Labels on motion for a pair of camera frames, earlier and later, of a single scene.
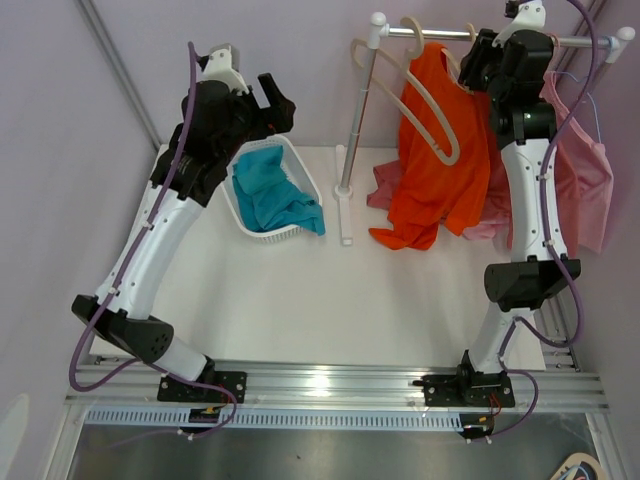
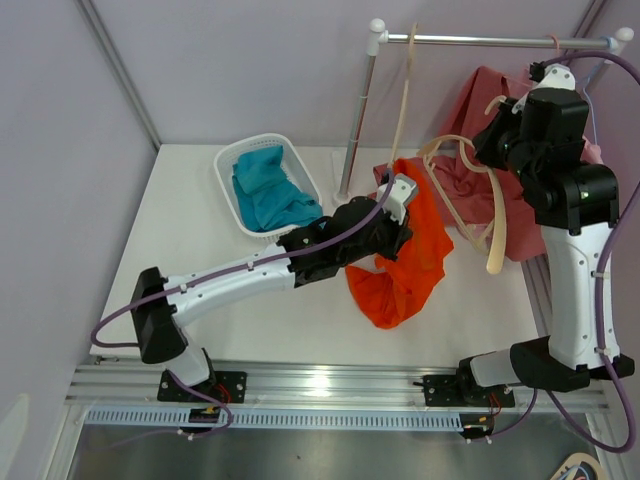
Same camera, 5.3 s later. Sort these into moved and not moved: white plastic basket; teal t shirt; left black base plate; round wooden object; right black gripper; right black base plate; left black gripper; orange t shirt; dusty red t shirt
Moved: right black gripper; left black gripper; dusty red t shirt; orange t shirt
Not moved: right black base plate; teal t shirt; white plastic basket; round wooden object; left black base plate
